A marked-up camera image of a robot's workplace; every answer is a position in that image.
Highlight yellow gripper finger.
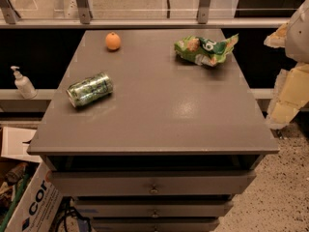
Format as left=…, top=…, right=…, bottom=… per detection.
left=266, top=63, right=309, bottom=130
left=264, top=22, right=288, bottom=48

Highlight green rice chip bag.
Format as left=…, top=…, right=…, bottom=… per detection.
left=174, top=34, right=239, bottom=67

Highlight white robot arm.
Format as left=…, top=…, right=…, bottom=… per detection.
left=264, top=0, right=309, bottom=130

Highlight green soda can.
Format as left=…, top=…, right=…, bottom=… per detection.
left=66, top=72, right=113, bottom=107

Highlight grey drawer cabinet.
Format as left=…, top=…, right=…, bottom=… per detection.
left=29, top=29, right=278, bottom=232

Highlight orange fruit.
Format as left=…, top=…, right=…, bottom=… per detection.
left=105, top=32, right=121, bottom=50

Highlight top drawer knob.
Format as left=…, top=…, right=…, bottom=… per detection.
left=149, top=185, right=159, bottom=194

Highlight drawer knob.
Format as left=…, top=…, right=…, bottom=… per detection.
left=152, top=210, right=159, bottom=218
left=149, top=185, right=159, bottom=194

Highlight middle drawer knob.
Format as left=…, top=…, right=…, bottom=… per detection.
left=152, top=210, right=159, bottom=218

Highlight white pump soap bottle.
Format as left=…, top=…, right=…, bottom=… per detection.
left=11, top=66, right=37, bottom=99

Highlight white cardboard box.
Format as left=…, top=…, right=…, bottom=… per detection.
left=1, top=127, right=63, bottom=232

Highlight black cables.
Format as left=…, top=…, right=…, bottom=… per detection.
left=52, top=198, right=93, bottom=232

